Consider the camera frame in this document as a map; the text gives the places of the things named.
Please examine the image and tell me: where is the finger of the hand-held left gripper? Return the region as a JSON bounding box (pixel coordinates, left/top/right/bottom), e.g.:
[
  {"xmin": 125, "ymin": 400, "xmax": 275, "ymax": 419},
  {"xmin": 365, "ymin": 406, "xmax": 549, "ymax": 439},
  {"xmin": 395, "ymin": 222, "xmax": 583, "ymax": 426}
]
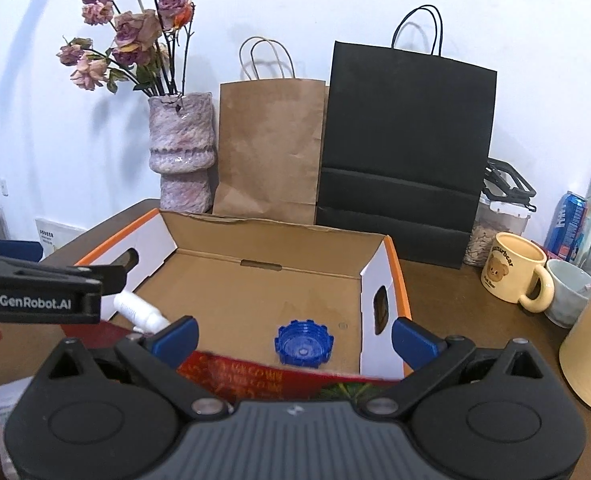
[
  {"xmin": 0, "ymin": 237, "xmax": 44, "ymax": 262},
  {"xmin": 0, "ymin": 254, "xmax": 129, "ymax": 295}
]

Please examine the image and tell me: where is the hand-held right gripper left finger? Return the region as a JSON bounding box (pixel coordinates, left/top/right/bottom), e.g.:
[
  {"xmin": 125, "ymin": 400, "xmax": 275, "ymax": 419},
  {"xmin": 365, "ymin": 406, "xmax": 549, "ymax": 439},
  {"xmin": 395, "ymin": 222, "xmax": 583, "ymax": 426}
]
[{"xmin": 38, "ymin": 316, "xmax": 230, "ymax": 422}]

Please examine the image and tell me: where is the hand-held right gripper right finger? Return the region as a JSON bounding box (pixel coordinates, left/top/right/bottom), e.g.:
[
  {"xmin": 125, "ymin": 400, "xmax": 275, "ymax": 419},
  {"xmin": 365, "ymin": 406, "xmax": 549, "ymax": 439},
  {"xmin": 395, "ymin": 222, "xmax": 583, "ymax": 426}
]
[{"xmin": 360, "ymin": 317, "xmax": 551, "ymax": 418}]

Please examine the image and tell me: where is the small white plastic bottle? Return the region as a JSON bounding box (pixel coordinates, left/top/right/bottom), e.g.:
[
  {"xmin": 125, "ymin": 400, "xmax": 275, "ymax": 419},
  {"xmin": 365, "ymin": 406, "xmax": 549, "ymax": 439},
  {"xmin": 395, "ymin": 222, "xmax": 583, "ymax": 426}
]
[{"xmin": 114, "ymin": 291, "xmax": 172, "ymax": 335}]

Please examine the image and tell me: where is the red and orange cardboard box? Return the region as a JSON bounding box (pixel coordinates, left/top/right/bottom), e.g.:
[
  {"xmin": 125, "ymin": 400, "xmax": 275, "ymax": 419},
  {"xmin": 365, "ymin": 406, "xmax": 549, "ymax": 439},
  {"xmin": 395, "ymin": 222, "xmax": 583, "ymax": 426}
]
[{"xmin": 60, "ymin": 208, "xmax": 413, "ymax": 406}]

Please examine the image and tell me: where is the blue notched bottle cap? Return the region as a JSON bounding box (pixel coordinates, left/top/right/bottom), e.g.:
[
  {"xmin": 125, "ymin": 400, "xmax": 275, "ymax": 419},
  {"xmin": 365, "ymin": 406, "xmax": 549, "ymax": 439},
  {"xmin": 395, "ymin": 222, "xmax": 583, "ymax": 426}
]
[{"xmin": 274, "ymin": 319, "xmax": 335, "ymax": 367}]

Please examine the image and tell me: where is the white paper sheet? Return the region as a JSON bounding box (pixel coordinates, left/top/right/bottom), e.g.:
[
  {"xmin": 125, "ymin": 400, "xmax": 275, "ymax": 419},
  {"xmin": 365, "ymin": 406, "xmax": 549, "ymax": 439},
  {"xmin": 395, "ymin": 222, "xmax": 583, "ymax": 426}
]
[{"xmin": 0, "ymin": 380, "xmax": 37, "ymax": 476}]

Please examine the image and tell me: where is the yellow bear mug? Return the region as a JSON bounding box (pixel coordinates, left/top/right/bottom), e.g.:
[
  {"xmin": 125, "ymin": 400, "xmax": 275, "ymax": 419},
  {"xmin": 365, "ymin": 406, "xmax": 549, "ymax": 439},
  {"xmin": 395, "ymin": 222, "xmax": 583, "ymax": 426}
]
[{"xmin": 481, "ymin": 232, "xmax": 556, "ymax": 311}]

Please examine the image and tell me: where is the clear storage jar black lid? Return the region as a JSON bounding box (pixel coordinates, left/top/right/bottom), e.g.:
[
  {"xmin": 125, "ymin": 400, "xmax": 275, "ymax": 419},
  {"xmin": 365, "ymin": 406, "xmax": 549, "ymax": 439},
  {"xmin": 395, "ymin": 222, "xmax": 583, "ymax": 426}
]
[{"xmin": 463, "ymin": 157, "xmax": 539, "ymax": 268}]

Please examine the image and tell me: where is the pale grey ceramic cup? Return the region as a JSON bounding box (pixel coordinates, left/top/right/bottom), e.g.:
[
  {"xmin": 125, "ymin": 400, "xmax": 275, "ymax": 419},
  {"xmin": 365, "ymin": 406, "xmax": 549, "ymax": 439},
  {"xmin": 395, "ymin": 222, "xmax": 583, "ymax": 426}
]
[{"xmin": 543, "ymin": 259, "xmax": 591, "ymax": 328}]

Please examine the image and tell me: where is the pink mottled ceramic vase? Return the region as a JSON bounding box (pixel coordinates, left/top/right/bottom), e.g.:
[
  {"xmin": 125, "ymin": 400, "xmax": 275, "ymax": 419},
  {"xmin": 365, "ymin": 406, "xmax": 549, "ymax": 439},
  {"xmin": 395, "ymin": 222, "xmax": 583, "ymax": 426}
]
[{"xmin": 148, "ymin": 92, "xmax": 218, "ymax": 213}]

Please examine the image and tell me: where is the blue drink can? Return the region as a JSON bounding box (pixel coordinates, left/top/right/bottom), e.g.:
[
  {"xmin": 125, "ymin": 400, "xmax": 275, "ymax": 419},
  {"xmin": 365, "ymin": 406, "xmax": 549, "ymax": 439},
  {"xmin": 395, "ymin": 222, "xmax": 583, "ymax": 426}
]
[{"xmin": 545, "ymin": 191, "xmax": 589, "ymax": 263}]

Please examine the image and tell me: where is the black paper bag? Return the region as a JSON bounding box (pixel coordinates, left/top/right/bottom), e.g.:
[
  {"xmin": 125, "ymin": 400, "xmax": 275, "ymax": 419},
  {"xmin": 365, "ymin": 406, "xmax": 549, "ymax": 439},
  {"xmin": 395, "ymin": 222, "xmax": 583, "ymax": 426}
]
[{"xmin": 315, "ymin": 5, "xmax": 499, "ymax": 270}]

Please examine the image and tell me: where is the brown paper bag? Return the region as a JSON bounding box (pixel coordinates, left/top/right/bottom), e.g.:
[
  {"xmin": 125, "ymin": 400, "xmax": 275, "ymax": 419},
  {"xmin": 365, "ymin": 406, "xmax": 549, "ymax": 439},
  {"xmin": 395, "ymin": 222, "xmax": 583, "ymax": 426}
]
[{"xmin": 212, "ymin": 36, "xmax": 326, "ymax": 223}]

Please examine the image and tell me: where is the dried pink rose bouquet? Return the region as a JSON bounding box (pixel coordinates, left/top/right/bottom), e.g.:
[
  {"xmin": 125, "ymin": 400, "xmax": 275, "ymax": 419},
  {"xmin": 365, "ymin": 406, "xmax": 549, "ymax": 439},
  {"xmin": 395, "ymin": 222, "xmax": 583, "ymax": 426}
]
[{"xmin": 58, "ymin": 0, "xmax": 196, "ymax": 98}]

